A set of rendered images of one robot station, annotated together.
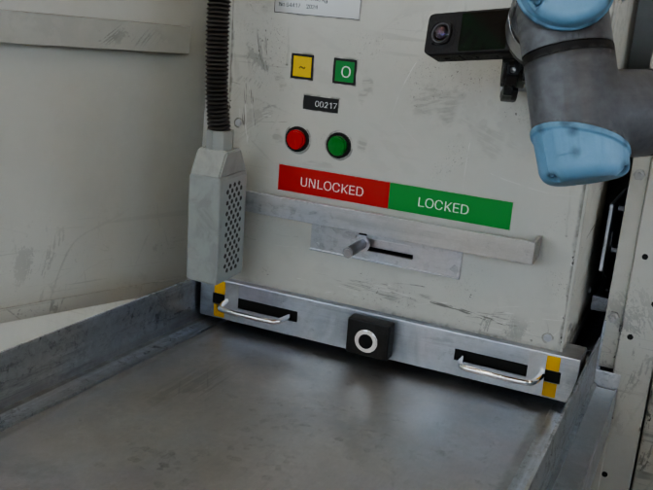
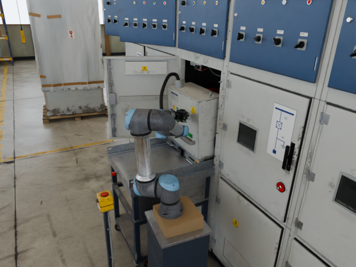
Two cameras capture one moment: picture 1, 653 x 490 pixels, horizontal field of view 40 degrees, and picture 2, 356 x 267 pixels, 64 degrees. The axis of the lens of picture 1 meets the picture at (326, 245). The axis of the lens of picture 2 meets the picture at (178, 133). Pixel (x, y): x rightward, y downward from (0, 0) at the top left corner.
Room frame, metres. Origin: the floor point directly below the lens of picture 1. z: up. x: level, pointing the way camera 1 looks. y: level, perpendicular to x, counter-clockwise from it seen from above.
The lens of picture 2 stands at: (-0.54, -1.40, 1.95)
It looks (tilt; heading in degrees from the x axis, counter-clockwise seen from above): 23 degrees down; 39
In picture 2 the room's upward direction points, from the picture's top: 1 degrees clockwise
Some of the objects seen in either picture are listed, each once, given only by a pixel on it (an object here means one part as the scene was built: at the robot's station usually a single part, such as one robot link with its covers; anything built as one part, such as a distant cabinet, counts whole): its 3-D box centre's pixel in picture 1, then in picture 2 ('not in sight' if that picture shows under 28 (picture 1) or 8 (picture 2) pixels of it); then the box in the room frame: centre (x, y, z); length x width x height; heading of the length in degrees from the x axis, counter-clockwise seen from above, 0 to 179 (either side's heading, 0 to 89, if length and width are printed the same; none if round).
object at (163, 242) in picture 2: not in sight; (177, 222); (0.56, -0.51, 0.74); 0.32 x 0.32 x 0.02; 63
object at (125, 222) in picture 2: not in sight; (158, 197); (0.95, 0.01, 0.46); 0.64 x 0.58 x 0.66; 157
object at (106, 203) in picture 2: not in sight; (105, 201); (0.31, -0.14, 0.85); 0.08 x 0.08 x 0.10; 67
